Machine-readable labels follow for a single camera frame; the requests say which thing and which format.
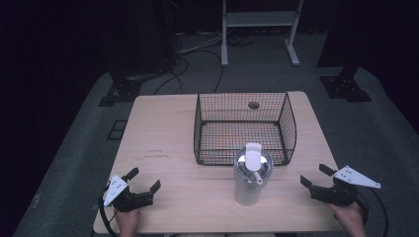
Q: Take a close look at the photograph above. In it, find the white metal desk frame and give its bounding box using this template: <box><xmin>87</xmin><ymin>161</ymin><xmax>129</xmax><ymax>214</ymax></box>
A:
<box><xmin>220</xmin><ymin>0</ymin><xmax>304</xmax><ymax>68</ymax></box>

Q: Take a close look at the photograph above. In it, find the black wire basket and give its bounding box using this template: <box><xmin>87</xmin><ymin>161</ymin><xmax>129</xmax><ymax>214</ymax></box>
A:
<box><xmin>193</xmin><ymin>91</ymin><xmax>297</xmax><ymax>167</ymax></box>

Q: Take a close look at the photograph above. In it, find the black stand base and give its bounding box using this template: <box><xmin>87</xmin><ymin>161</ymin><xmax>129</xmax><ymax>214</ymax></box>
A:
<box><xmin>319</xmin><ymin>65</ymin><xmax>374</xmax><ymax>103</ymax></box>
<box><xmin>97</xmin><ymin>72</ymin><xmax>162</xmax><ymax>108</ymax></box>

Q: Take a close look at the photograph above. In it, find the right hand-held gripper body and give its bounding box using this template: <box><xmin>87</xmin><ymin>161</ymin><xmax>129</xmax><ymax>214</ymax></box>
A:
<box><xmin>309</xmin><ymin>165</ymin><xmax>382</xmax><ymax>207</ymax></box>

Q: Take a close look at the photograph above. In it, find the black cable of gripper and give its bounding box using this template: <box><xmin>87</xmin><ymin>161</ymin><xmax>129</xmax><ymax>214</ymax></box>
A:
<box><xmin>98</xmin><ymin>187</ymin><xmax>121</xmax><ymax>237</ymax></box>
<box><xmin>355</xmin><ymin>188</ymin><xmax>389</xmax><ymax>237</ymax></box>

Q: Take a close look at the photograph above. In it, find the person's left hand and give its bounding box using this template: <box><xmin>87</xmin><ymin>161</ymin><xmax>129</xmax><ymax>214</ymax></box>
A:
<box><xmin>114</xmin><ymin>207</ymin><xmax>141</xmax><ymax>237</ymax></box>

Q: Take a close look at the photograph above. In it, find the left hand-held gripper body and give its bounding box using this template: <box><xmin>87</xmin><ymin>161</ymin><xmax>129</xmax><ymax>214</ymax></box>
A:
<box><xmin>103</xmin><ymin>175</ymin><xmax>155</xmax><ymax>213</ymax></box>

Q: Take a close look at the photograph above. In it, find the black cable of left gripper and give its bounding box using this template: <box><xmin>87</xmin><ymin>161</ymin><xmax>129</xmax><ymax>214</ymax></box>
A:
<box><xmin>98</xmin><ymin>187</ymin><xmax>121</xmax><ymax>237</ymax></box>

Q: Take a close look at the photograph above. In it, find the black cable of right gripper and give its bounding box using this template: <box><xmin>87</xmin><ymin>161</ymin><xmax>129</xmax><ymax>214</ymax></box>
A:
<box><xmin>355</xmin><ymin>188</ymin><xmax>389</xmax><ymax>237</ymax></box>

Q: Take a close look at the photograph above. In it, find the bundle of floor cables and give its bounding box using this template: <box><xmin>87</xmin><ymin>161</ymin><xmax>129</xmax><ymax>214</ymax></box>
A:
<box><xmin>152</xmin><ymin>31</ymin><xmax>261</xmax><ymax>96</ymax></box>

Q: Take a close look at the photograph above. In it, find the person's right hand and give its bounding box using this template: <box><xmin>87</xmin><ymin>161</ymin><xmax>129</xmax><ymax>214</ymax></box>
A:
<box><xmin>327</xmin><ymin>200</ymin><xmax>368</xmax><ymax>237</ymax></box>

